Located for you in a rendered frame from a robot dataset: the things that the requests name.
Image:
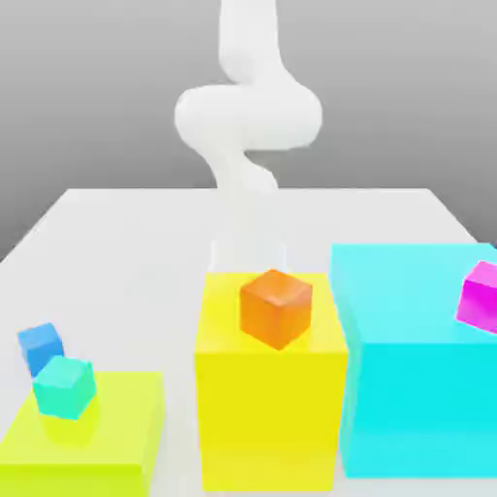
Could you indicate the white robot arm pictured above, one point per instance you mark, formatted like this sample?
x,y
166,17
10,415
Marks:
x,y
248,112

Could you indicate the small orange cube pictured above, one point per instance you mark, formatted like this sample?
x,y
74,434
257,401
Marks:
x,y
273,310

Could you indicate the small blue cube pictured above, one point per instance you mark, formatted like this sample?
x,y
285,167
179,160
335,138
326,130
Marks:
x,y
39,345

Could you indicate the small teal cube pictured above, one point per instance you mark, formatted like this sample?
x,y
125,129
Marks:
x,y
64,388

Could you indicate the small magenta cube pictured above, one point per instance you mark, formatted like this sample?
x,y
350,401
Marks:
x,y
479,301

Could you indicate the large yellow box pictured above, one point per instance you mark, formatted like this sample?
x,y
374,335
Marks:
x,y
268,407

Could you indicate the large cyan box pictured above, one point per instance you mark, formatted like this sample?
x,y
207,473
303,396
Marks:
x,y
411,396

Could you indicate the large lime box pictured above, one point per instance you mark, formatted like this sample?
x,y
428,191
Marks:
x,y
89,450

